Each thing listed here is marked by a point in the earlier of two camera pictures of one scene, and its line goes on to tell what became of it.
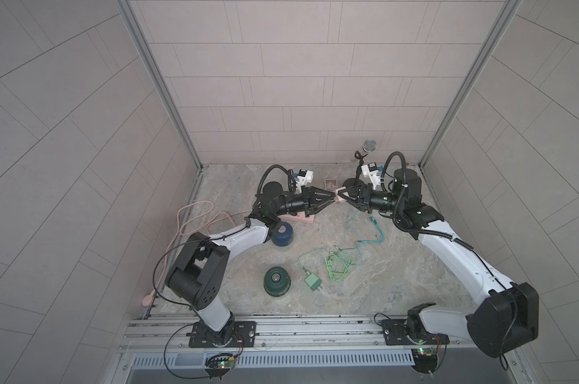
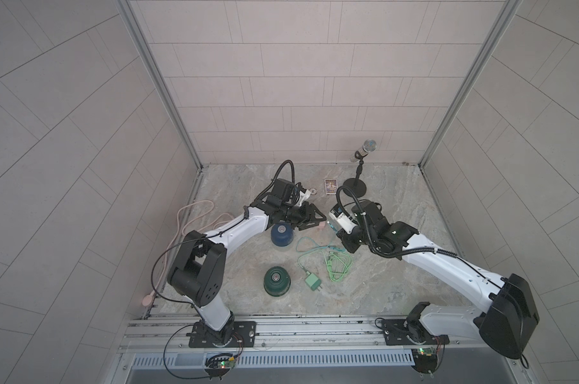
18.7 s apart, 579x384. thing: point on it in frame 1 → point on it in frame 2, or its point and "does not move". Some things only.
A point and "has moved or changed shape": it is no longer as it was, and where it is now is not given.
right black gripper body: (379, 201) → (359, 236)
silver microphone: (369, 146) does not move
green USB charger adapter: (313, 282) does not move
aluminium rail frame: (173, 335) does not move
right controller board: (425, 359) does not move
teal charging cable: (374, 221) has moved or changed shape
